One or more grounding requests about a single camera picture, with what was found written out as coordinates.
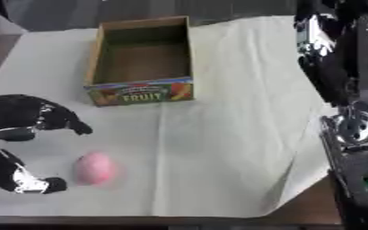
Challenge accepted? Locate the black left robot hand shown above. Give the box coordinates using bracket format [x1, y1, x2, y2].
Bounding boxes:
[0, 93, 95, 195]

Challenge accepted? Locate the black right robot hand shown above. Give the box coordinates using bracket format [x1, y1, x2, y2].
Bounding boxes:
[292, 0, 368, 108]

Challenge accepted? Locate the tan cardboard box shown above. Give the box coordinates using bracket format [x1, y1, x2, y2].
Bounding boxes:
[82, 15, 197, 108]

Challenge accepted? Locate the pink toy egg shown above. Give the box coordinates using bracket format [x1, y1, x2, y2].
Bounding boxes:
[72, 150, 118, 187]

